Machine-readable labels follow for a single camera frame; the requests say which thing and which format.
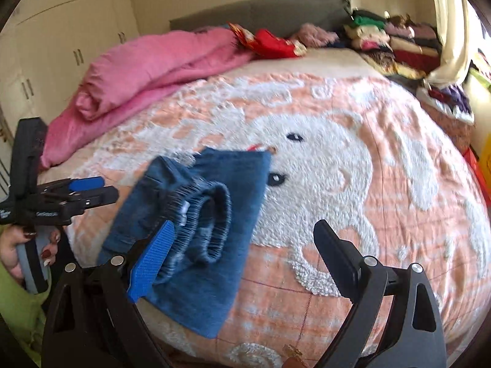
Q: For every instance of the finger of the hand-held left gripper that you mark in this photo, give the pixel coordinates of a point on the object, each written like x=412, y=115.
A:
x=86, y=184
x=98, y=196

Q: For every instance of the grey bed headboard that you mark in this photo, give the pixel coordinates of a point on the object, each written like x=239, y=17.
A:
x=268, y=11

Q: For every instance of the red patterned cloth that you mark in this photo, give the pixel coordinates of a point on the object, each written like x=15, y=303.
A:
x=242, y=34

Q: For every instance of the pink folded quilt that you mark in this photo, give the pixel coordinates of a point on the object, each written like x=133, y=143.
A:
x=153, y=65

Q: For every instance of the cream curtain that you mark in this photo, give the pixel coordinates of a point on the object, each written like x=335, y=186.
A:
x=454, y=38

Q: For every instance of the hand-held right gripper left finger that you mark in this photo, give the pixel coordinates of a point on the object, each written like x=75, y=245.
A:
x=151, y=258

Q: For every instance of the yellow box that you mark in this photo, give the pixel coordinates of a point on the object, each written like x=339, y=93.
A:
x=484, y=161

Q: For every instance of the peach white printed blanket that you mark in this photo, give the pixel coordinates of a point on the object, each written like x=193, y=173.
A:
x=345, y=199

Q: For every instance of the red garment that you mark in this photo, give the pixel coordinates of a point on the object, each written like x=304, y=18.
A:
x=276, y=44

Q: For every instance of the person's left hand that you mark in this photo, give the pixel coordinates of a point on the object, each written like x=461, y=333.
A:
x=9, y=249

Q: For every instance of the purple clothes pile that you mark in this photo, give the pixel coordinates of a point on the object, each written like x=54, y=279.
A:
x=452, y=99

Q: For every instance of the pink fluffy garment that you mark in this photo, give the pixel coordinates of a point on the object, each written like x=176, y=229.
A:
x=314, y=33

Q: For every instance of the cream wardrobe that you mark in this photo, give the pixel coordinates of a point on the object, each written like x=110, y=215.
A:
x=65, y=38

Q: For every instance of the person's left forearm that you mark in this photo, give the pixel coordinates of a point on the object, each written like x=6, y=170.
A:
x=19, y=314

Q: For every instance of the stack of folded clothes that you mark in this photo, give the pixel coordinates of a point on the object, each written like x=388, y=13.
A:
x=395, y=42

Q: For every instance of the blue denim pants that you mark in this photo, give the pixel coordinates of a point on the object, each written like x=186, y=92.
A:
x=230, y=214

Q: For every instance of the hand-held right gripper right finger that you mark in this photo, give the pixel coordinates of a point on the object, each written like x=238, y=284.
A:
x=337, y=255

